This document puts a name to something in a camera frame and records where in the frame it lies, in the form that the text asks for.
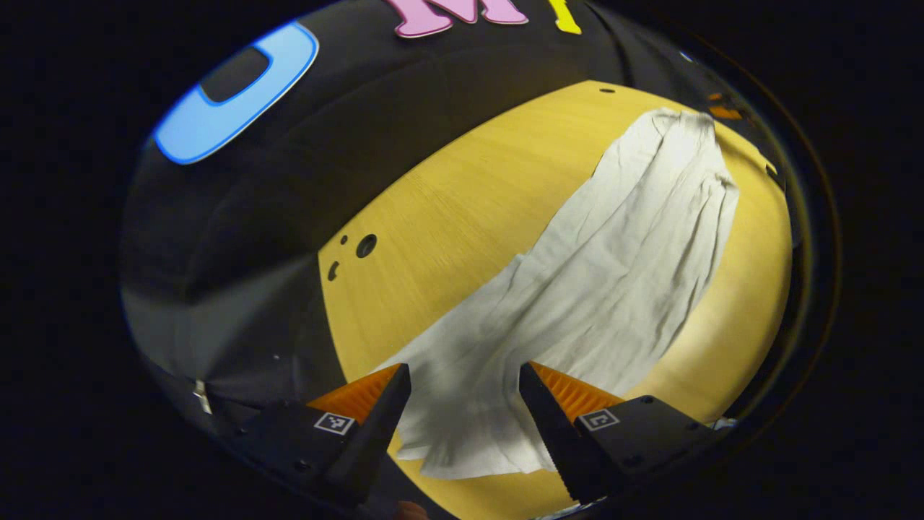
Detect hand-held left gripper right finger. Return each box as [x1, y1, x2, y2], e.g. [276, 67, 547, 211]
[518, 361, 723, 504]

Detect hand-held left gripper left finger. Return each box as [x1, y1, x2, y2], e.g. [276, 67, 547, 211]
[231, 363, 412, 506]

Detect white jeans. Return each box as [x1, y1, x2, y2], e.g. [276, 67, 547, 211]
[372, 108, 741, 481]

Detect black backdrop cloth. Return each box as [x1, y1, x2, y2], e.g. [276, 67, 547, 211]
[119, 0, 788, 434]

